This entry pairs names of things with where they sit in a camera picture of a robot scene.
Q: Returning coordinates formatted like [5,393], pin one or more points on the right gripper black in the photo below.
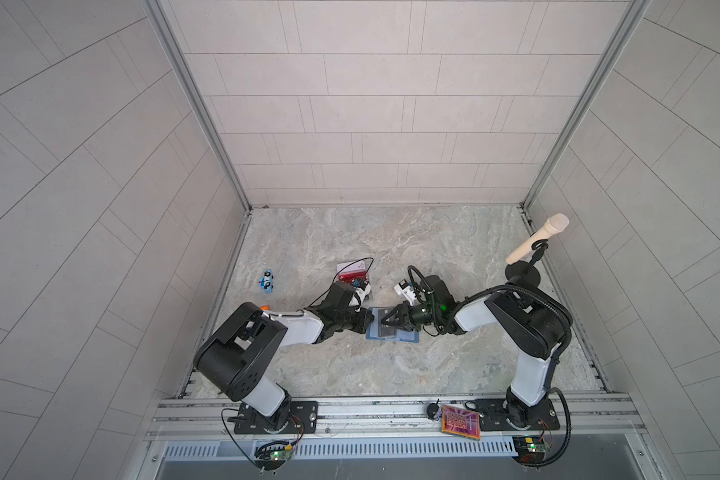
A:
[404,315]

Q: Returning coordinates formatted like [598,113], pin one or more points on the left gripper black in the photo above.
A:
[362,323]

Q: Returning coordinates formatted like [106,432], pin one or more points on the blue card holder wallet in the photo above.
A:
[403,335]

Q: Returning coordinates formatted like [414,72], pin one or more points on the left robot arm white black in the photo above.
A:
[236,356]

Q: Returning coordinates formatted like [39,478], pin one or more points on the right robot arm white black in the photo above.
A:
[539,326]

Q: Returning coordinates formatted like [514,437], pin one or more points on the pink orange patterned card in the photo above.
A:
[460,422]

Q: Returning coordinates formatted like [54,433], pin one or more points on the blue toy car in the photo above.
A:
[266,281]

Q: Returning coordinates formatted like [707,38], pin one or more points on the small black knob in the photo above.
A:
[433,411]

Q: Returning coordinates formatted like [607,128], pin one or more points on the beige microphone on stand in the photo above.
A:
[521,263]

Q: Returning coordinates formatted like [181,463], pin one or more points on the left green circuit board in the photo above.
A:
[273,455]

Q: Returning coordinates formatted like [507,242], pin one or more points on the green circuit board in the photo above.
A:
[273,455]
[530,450]

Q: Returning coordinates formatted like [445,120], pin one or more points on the right green circuit board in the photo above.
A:
[530,450]

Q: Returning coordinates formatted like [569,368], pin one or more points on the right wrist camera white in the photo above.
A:
[407,292]

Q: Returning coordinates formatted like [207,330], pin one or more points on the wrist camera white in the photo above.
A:
[361,292]
[407,292]

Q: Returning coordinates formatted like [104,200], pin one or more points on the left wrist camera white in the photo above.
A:
[361,292]

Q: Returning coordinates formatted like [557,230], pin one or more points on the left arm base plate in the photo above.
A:
[296,418]

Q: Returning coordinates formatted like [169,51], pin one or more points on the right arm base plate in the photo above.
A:
[500,414]

